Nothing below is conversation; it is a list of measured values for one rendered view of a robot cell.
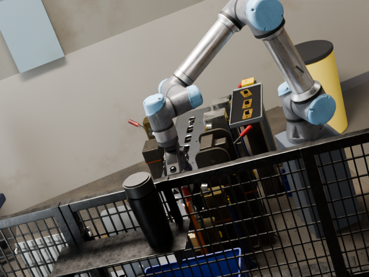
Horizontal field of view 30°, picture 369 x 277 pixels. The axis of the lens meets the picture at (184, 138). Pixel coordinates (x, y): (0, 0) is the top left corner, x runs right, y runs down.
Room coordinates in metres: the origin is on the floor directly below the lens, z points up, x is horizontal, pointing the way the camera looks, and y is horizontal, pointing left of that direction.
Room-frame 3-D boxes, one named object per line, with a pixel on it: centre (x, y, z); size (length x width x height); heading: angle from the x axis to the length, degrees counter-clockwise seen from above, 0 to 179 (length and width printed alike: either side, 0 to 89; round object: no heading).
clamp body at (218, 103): (3.13, -0.24, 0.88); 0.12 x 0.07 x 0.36; 76
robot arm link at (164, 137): (2.14, 0.06, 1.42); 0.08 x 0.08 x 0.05
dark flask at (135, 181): (1.47, 0.14, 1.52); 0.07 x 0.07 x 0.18
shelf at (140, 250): (1.51, 0.24, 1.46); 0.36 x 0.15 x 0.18; 76
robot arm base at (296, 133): (2.39, -0.45, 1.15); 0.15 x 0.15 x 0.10
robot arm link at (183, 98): (2.18, -0.04, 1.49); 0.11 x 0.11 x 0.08; 13
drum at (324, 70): (4.53, -1.00, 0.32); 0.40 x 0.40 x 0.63
